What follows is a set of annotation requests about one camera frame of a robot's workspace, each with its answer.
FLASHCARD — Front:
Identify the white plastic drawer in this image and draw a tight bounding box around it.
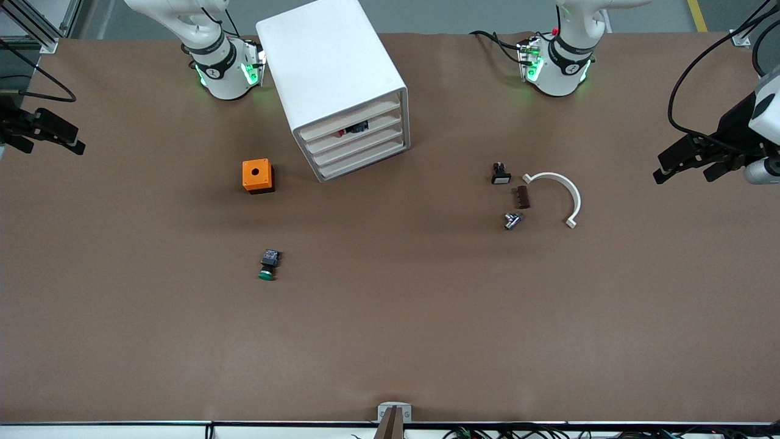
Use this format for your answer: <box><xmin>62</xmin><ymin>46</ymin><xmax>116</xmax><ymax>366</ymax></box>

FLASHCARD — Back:
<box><xmin>303</xmin><ymin>115</ymin><xmax>404</xmax><ymax>154</ymax></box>
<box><xmin>310</xmin><ymin>128</ymin><xmax>405</xmax><ymax>167</ymax></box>
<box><xmin>297</xmin><ymin>98</ymin><xmax>403</xmax><ymax>142</ymax></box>
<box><xmin>316</xmin><ymin>141</ymin><xmax>408</xmax><ymax>181</ymax></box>

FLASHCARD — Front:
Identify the green mushroom push button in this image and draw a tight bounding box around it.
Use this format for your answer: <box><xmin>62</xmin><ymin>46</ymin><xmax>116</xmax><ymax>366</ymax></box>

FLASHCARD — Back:
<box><xmin>257</xmin><ymin>249</ymin><xmax>282</xmax><ymax>282</ymax></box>

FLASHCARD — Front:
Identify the white drawer cabinet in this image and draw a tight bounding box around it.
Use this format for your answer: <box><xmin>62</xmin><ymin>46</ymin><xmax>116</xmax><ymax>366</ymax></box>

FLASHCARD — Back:
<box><xmin>256</xmin><ymin>0</ymin><xmax>410</xmax><ymax>184</ymax></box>

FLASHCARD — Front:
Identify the white curved plastic arc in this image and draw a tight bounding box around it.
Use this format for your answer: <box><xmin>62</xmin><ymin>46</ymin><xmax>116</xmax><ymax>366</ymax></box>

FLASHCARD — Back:
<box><xmin>522</xmin><ymin>172</ymin><xmax>582</xmax><ymax>230</ymax></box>

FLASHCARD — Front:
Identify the aluminium frame profile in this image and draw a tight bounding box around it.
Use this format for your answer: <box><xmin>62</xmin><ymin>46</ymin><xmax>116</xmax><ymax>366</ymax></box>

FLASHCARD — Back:
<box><xmin>0</xmin><ymin>0</ymin><xmax>84</xmax><ymax>54</ymax></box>
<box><xmin>728</xmin><ymin>0</ymin><xmax>780</xmax><ymax>48</ymax></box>

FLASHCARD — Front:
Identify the orange button enclosure box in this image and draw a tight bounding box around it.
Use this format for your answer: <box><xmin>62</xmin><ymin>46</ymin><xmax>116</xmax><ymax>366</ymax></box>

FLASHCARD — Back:
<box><xmin>242</xmin><ymin>159</ymin><xmax>275</xmax><ymax>195</ymax></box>

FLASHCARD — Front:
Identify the black arm base cable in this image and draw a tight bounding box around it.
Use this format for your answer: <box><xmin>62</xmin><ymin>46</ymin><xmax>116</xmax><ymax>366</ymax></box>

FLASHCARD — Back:
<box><xmin>469</xmin><ymin>29</ymin><xmax>528</xmax><ymax>65</ymax></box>

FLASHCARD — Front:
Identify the grey metal mount bracket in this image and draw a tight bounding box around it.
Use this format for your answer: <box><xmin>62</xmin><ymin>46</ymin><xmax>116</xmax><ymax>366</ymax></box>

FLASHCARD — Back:
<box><xmin>377</xmin><ymin>402</ymin><xmax>413</xmax><ymax>423</ymax></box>

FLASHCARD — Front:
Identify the brown upright post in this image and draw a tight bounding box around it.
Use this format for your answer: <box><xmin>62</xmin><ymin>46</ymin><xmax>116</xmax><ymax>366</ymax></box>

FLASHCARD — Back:
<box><xmin>373</xmin><ymin>407</ymin><xmax>406</xmax><ymax>439</ymax></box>

